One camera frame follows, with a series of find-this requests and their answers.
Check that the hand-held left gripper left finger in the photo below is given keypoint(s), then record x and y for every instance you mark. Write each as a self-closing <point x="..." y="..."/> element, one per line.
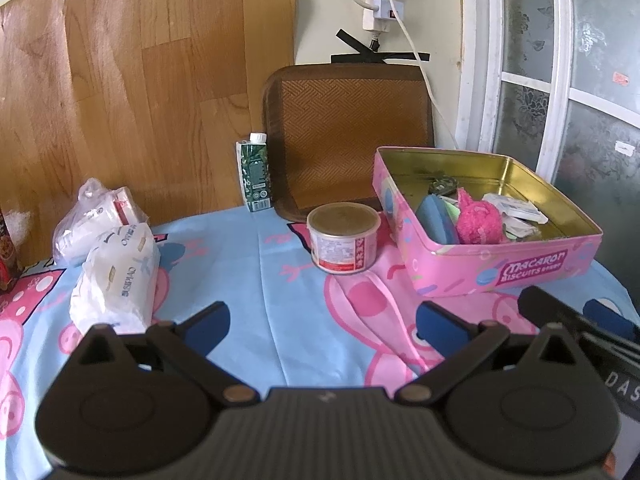
<point x="210" y="325"/>

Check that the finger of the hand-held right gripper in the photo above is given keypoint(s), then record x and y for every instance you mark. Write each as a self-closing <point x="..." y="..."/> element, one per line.
<point x="610" y="316"/>
<point x="550" y="307"/>

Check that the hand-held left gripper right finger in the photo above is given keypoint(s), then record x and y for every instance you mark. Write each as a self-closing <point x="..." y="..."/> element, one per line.
<point x="440" y="325"/>

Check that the pink tin box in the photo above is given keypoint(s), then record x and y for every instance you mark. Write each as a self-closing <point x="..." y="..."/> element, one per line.
<point x="450" y="270"/>

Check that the white sachets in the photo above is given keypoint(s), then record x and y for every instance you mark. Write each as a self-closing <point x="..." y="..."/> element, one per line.
<point x="517" y="207"/>

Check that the tin can with red label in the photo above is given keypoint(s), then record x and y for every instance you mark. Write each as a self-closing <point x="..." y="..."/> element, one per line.
<point x="340" y="250"/>

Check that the blue cartoon printed tablecloth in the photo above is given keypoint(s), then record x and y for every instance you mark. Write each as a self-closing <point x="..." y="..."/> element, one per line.
<point x="280" y="300"/>

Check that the white packet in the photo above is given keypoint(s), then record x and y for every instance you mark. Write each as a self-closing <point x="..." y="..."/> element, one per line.
<point x="520" y="228"/>

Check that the white tissue pack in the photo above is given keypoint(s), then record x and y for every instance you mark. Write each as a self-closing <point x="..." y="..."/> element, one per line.
<point x="120" y="280"/>

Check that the blue sponge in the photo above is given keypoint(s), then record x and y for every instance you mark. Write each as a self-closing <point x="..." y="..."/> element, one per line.
<point x="435" y="217"/>

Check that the pink fluffy ball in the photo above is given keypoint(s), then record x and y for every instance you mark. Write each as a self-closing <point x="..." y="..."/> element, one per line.
<point x="477" y="220"/>

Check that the dark green cloth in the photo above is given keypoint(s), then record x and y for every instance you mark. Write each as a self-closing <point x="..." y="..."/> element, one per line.
<point x="442" y="185"/>

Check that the green drink carton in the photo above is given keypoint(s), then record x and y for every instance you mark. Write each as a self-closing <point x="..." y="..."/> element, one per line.
<point x="255" y="175"/>

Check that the clear plastic bag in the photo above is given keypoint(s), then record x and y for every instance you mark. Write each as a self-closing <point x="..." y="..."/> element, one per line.
<point x="80" y="230"/>

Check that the red snack packet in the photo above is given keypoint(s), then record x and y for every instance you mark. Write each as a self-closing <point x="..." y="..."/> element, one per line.
<point x="7" y="255"/>

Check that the white framed frosted glass door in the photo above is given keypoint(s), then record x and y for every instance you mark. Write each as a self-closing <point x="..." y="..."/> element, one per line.
<point x="560" y="75"/>

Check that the black tape strip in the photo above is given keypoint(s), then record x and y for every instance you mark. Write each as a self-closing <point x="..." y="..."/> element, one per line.
<point x="360" y="46"/>

